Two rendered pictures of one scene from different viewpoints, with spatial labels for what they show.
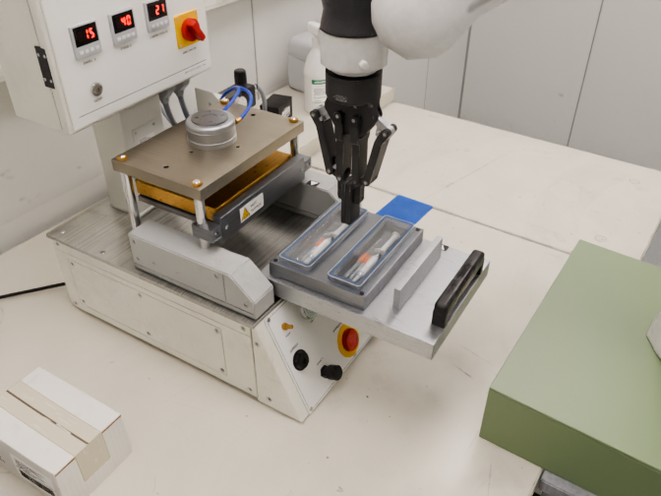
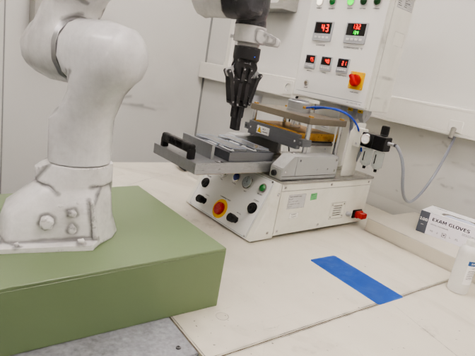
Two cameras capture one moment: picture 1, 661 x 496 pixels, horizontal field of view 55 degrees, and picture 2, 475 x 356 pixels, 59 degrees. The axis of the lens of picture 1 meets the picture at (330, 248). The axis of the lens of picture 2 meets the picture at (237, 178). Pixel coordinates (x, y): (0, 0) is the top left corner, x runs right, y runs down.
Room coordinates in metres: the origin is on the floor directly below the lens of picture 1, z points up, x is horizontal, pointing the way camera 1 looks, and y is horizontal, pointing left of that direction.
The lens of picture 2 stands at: (1.21, -1.20, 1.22)
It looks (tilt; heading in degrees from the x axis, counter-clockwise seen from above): 15 degrees down; 107
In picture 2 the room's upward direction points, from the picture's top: 10 degrees clockwise
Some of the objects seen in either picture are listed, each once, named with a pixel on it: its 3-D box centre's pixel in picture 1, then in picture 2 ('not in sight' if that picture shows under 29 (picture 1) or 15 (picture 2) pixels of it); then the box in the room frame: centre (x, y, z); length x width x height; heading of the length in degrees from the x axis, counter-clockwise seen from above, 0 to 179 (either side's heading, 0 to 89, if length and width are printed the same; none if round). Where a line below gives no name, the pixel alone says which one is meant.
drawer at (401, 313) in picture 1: (375, 266); (217, 152); (0.78, -0.07, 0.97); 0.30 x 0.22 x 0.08; 59
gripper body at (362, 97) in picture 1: (353, 100); (244, 63); (0.81, -0.03, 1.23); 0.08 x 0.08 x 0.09
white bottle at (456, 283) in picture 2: not in sight; (464, 265); (1.50, -0.03, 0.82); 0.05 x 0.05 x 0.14
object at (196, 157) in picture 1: (207, 144); (307, 121); (0.97, 0.21, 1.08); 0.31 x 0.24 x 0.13; 149
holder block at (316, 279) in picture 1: (348, 250); (230, 147); (0.81, -0.03, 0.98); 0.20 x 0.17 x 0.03; 149
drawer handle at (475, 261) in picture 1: (459, 285); (177, 145); (0.71, -0.19, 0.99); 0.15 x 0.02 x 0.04; 149
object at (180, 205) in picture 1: (218, 160); (297, 125); (0.95, 0.19, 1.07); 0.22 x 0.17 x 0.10; 149
